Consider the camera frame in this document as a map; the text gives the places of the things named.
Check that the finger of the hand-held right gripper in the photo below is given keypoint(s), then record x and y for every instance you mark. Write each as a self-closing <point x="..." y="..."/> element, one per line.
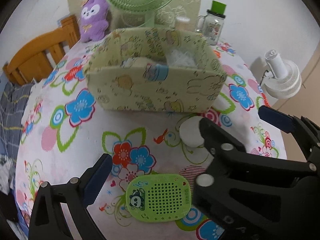
<point x="225" y="160"/>
<point x="275" y="118"/>

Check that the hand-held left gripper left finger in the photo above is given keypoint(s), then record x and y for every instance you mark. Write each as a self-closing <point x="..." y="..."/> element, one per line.
<point x="97" y="180"/>

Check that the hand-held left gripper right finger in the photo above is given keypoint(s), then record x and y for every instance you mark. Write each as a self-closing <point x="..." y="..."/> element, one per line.
<point x="237" y="236"/>

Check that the white round puff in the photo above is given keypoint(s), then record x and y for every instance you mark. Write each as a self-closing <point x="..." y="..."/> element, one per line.
<point x="190" y="135"/>

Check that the green perforated panda case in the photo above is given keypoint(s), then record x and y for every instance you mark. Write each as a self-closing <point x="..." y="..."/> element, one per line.
<point x="160" y="195"/>

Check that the yellow printed fabric storage box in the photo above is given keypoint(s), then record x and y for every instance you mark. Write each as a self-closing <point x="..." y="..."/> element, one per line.
<point x="140" y="90"/>

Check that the floral tablecloth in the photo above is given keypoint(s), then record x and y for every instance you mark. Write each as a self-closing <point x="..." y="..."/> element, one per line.
<point x="75" y="155"/>

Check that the white clip fan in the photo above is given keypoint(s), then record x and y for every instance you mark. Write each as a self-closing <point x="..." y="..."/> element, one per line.
<point x="282" y="75"/>

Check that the glass jar mug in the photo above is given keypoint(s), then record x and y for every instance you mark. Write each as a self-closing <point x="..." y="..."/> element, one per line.
<point x="212" y="30"/>

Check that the grey plaid blanket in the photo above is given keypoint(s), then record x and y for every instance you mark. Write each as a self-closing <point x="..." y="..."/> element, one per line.
<point x="12" y="110"/>

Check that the clear plastic bag in box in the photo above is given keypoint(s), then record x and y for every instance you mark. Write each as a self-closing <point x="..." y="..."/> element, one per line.
<point x="180" y="58"/>

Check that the green plastic cup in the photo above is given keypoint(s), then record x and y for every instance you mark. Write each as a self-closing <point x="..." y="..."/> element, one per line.
<point x="218" y="7"/>

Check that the clear cotton swab container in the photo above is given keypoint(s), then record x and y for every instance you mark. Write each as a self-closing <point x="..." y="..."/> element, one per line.
<point x="182" y="23"/>

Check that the purple plush toy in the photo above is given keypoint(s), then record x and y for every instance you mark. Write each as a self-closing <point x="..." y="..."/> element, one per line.
<point x="93" y="17"/>

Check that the green desk fan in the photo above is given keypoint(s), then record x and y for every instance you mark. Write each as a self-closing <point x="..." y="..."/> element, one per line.
<point x="140" y="0"/>

